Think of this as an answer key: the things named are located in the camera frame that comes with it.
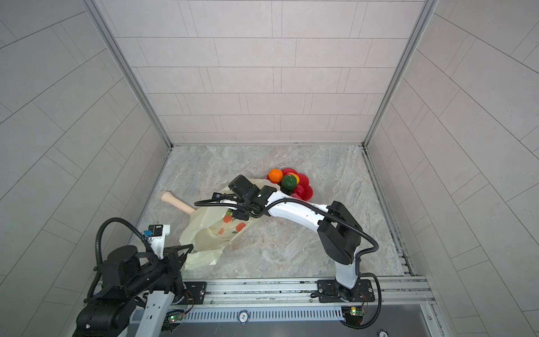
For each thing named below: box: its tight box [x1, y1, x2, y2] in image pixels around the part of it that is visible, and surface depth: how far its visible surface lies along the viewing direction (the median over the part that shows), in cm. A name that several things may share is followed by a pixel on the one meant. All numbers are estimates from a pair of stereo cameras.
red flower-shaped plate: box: [282, 167, 314, 202], surface depth 97 cm
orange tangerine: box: [268, 168, 284, 184], surface depth 96 cm
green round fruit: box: [280, 174, 297, 192], surface depth 93 cm
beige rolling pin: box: [158, 190, 196, 215], surface depth 93 cm
